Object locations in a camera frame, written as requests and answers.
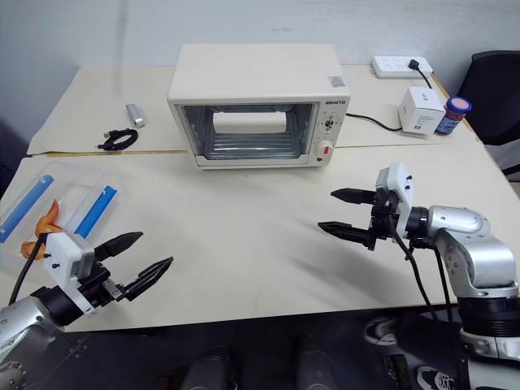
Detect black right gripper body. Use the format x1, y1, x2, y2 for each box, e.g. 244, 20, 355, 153
366, 188, 402, 251

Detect clear plastic container blue clips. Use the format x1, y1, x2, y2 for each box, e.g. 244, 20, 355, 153
0, 159, 128, 245

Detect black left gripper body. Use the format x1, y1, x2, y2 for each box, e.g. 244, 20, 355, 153
76, 262, 127, 310

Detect black office chair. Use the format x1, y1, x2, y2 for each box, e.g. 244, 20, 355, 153
457, 50, 520, 183

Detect white and red timer knob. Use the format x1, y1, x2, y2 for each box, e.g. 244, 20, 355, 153
314, 138, 336, 158

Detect white sneaker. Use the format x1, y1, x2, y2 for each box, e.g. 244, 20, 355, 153
362, 316, 402, 347
415, 364, 457, 390

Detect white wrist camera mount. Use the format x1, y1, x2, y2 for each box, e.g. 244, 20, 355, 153
375, 162, 417, 241
43, 231, 98, 319

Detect black power cord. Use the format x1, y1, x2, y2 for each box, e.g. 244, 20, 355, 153
344, 58, 435, 132

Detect blue jar pink lid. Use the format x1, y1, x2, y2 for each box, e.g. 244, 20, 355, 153
435, 95, 473, 136

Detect metal oven rack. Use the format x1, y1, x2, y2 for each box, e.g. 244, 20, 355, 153
205, 133, 300, 158

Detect coiled black usb cable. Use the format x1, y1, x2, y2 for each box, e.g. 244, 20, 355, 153
94, 127, 140, 154

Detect white oven door handle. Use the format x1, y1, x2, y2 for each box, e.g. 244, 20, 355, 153
212, 111, 288, 134

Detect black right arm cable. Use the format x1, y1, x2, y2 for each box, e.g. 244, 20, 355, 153
388, 219, 440, 323
431, 242, 454, 322

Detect silver power bank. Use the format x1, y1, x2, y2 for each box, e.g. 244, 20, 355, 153
125, 102, 146, 129

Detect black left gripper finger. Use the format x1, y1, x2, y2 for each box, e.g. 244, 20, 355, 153
93, 231, 145, 262
120, 256, 175, 303

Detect white cardboard box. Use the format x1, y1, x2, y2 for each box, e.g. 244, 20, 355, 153
397, 85, 446, 140

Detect glass oven door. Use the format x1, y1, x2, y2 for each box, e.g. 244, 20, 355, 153
175, 101, 319, 162

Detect orange object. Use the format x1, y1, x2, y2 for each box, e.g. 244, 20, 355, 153
21, 197, 63, 259

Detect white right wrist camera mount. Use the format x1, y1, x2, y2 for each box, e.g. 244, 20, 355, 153
375, 162, 417, 241

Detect white power strip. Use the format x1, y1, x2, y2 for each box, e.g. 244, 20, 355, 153
370, 55, 434, 80

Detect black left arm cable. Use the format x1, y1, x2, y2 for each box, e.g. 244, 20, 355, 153
7, 236, 46, 306

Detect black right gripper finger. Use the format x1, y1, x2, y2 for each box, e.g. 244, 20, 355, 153
317, 220, 373, 245
330, 187, 377, 206

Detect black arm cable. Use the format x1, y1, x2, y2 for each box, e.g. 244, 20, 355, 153
7, 236, 46, 306
431, 242, 454, 322
388, 219, 440, 323

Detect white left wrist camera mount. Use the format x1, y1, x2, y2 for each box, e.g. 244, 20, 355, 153
43, 231, 98, 319

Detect cream toaster oven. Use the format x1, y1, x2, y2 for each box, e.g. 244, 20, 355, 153
167, 43, 349, 170

